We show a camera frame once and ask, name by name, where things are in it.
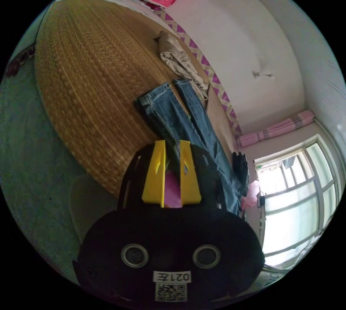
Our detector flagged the pink plastic bag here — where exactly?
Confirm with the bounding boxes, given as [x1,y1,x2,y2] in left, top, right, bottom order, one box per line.
[241,180,261,210]

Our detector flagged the beige trousers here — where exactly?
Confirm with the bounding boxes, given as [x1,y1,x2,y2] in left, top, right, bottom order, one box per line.
[153,30,210,100]

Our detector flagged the blue jeans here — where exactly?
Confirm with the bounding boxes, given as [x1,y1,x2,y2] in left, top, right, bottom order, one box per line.
[134,78,243,216]

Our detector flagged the black garment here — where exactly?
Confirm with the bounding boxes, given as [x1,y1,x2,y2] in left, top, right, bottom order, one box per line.
[232,151,250,197]

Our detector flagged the window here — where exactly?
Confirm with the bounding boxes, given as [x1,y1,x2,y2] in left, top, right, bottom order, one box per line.
[254,136,342,268]

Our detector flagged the pink rolled curtain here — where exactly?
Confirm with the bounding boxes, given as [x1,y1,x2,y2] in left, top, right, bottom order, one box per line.
[236,109,316,148]

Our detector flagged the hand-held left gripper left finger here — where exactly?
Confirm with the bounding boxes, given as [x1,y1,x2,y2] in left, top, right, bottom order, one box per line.
[141,140,166,209]

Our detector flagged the bed with woven mat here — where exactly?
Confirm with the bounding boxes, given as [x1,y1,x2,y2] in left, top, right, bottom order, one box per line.
[34,0,243,198]

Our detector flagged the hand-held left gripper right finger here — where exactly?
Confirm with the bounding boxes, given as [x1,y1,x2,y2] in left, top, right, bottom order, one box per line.
[179,140,201,206]

